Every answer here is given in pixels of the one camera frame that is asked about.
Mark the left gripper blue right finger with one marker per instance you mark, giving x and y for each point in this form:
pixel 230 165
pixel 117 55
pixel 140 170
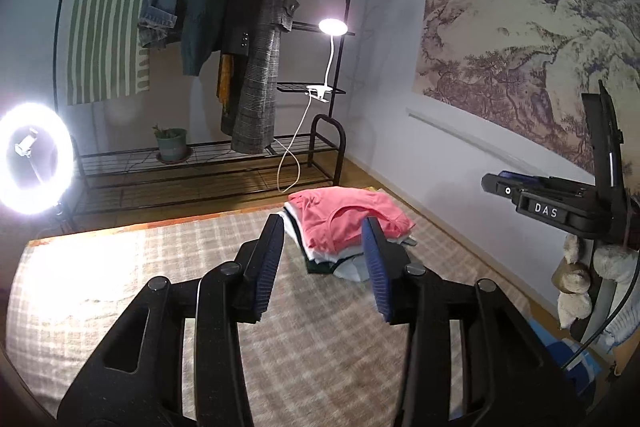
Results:
pixel 375 246

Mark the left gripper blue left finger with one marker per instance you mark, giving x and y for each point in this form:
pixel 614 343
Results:
pixel 264 264

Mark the pink t-shirt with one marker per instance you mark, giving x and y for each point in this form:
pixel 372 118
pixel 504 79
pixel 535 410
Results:
pixel 330 217

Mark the stack of folded clothes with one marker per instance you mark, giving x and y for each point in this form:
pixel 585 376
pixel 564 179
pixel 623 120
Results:
pixel 348 265

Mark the black metal clothes rack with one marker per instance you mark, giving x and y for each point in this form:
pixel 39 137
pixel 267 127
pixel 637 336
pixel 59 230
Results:
pixel 118 181

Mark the right hand in white glove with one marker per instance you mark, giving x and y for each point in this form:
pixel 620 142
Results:
pixel 612 263

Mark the beige plaid bed blanket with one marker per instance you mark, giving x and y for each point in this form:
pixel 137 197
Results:
pixel 320 356

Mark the green potted plant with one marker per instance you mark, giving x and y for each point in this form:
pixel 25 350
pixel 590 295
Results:
pixel 171 143

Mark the dark green sweater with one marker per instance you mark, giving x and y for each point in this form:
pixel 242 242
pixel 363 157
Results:
pixel 200 35

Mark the grey plaid coat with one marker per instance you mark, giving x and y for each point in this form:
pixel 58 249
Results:
pixel 253 128

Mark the landscape painting wall scroll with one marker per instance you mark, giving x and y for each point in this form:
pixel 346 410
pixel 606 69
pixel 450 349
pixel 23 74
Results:
pixel 525 64

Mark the green striped wall hanging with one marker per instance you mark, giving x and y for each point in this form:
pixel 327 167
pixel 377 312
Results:
pixel 99 57

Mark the white ring light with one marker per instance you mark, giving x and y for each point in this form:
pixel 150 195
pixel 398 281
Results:
pixel 37 159

